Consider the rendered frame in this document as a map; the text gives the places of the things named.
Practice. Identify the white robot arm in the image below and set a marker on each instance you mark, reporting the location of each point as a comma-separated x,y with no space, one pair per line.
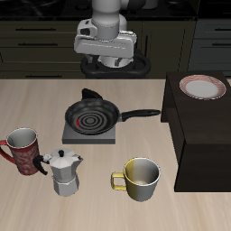
108,18

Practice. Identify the black frying pan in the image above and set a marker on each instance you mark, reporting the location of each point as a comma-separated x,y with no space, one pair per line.
90,117

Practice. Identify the dark grey stove plate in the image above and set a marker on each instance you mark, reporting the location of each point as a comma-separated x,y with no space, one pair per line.
88,138

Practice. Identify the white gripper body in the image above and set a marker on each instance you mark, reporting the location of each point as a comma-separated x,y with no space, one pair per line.
105,47

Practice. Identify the red patterned mug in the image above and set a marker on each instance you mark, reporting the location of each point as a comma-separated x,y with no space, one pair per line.
25,156

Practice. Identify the grey drawer unit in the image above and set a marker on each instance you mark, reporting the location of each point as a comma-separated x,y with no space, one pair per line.
210,45

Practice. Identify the yellow and white mug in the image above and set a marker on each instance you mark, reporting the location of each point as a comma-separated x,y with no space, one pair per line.
141,180

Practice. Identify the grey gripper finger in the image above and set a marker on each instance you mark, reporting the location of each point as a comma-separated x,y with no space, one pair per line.
118,62
89,59

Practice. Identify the dark wooden shelf cabinet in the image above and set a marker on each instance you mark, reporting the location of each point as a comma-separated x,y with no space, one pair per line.
204,135

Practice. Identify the dark kitchen cupboards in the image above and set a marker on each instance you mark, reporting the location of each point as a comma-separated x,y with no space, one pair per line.
39,45

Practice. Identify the silver moka pot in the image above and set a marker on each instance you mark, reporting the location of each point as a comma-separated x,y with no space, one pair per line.
63,171

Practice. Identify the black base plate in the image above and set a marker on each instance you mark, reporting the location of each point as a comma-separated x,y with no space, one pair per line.
141,67

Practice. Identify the white plate with red rim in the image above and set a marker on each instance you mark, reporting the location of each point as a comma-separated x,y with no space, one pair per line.
203,87

